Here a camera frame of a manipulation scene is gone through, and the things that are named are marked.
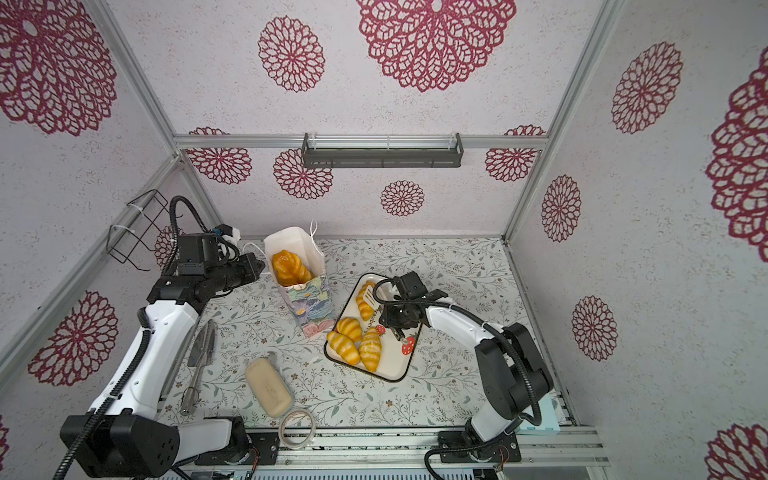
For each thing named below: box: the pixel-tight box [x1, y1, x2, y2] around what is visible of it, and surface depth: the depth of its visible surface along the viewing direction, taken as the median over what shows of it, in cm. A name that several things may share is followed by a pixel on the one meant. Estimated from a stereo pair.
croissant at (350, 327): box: [336, 317, 363, 342], surface depth 92 cm
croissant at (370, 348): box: [359, 327, 382, 372], surface depth 89 cm
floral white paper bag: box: [292, 226, 337, 338], surface depth 87 cm
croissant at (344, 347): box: [326, 331, 361, 365], surface depth 89 cm
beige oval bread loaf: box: [245, 357, 293, 418], surface depth 82 cm
